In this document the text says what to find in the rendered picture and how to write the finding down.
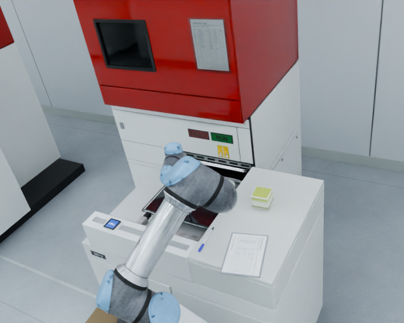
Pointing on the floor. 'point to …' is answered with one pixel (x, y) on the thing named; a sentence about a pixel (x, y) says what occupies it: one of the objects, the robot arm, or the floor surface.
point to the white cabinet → (244, 311)
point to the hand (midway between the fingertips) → (188, 213)
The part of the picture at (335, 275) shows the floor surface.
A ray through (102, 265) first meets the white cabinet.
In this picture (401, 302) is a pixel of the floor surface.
